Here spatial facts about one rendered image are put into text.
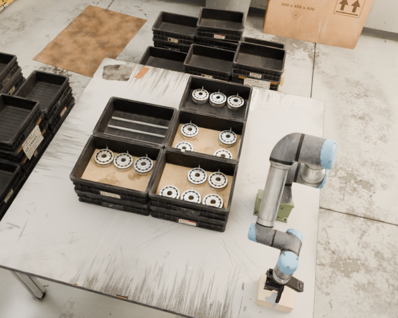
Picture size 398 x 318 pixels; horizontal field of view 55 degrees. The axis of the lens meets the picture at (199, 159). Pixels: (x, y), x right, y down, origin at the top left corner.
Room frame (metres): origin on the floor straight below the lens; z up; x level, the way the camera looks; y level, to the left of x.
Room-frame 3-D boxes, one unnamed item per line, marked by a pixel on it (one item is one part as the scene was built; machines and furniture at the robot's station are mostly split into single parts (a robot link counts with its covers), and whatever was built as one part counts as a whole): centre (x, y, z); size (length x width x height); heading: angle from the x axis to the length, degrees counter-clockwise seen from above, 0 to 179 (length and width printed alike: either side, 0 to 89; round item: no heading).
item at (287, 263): (0.61, -0.38, 1.05); 0.09 x 0.08 x 0.11; 162
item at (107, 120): (1.43, 0.36, 0.87); 0.40 x 0.30 x 0.11; 81
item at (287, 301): (0.60, -0.40, 0.74); 0.16 x 0.12 x 0.07; 80
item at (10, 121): (1.68, 1.30, 0.37); 0.40 x 0.30 x 0.45; 170
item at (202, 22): (3.01, -0.10, 0.37); 0.42 x 0.34 x 0.46; 80
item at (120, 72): (2.08, 0.63, 0.71); 0.22 x 0.19 x 0.01; 80
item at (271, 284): (0.61, -0.37, 0.89); 0.09 x 0.08 x 0.12; 80
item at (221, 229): (1.07, 0.01, 0.76); 0.40 x 0.30 x 0.12; 81
